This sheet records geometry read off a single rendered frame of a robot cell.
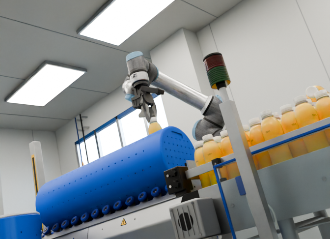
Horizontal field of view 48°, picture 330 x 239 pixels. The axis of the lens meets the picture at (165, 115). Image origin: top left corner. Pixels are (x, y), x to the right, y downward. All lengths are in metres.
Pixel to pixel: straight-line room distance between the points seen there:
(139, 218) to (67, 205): 0.46
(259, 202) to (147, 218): 0.65
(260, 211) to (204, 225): 0.20
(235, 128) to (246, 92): 3.62
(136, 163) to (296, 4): 3.45
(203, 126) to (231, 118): 1.40
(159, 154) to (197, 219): 0.44
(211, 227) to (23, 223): 0.93
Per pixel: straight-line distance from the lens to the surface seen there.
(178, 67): 5.04
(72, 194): 1.89
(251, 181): 1.07
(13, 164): 7.19
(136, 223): 1.63
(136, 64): 1.84
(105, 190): 1.74
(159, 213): 1.55
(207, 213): 1.22
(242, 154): 1.08
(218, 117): 2.48
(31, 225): 1.86
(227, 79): 1.14
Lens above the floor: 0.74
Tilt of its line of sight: 19 degrees up
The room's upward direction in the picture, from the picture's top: 14 degrees counter-clockwise
